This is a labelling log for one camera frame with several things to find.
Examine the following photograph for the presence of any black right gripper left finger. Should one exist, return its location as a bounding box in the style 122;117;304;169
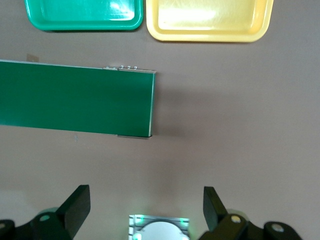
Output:
0;184;91;240

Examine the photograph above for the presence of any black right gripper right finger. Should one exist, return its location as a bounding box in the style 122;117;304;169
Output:
199;186;303;240

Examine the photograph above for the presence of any green conveyor belt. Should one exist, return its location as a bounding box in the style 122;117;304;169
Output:
0;59;158;140

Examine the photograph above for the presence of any green plastic tray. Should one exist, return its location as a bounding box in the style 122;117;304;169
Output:
24;0;145;32

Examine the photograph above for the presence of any yellow plastic tray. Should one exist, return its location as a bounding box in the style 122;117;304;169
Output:
145;0;275;43

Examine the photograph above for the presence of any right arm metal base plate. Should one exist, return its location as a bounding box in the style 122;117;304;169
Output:
128;214;190;240

